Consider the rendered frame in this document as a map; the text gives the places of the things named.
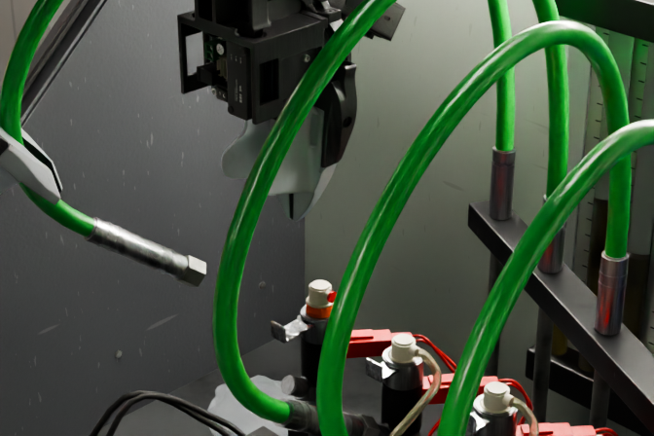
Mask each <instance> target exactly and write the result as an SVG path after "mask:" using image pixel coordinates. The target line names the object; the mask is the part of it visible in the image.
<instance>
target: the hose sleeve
mask: <svg viewBox="0 0 654 436"><path fill-rule="evenodd" d="M92 219H93V220H94V226H93V229H92V231H91V233H90V234H89V235H88V236H84V240H86V241H89V242H91V243H93V244H96V245H97V246H98V247H103V248H105V249H106V250H108V251H112V252H114V253H117V254H119V255H122V256H124V257H126V258H129V259H131V260H132V261H135V262H137V263H139V264H142V265H144V266H146V267H149V268H150V269H152V270H154V271H158V272H160V273H162V274H167V275H169V276H171V277H174V278H178V277H180V276H182V275H183V274H184V272H185V271H186V269H187V266H188V260H187V257H186V256H185V255H182V254H180V253H178V252H175V251H174V250H173V249H170V248H166V247H165V246H163V245H161V244H157V243H155V242H153V241H151V240H149V239H147V238H144V237H142V236H138V235H136V234H134V233H132V232H129V231H127V230H125V229H122V228H121V227H120V226H116V225H113V224H112V223H111V222H108V221H104V220H102V219H100V218H97V217H92Z"/></svg>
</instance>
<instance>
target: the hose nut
mask: <svg viewBox="0 0 654 436"><path fill-rule="evenodd" d="M186 257H187V260H188V266H187V269H186V271H185V272H184V274H183V275H182V276H180V277H178V278H174V280H176V281H178V282H180V283H183V284H185V285H187V286H190V287H199V286H200V284H201V282H202V280H203V279H204V277H205V276H206V263H205V262H204V261H201V260H199V259H197V258H194V257H192V256H190V255H188V256H186Z"/></svg>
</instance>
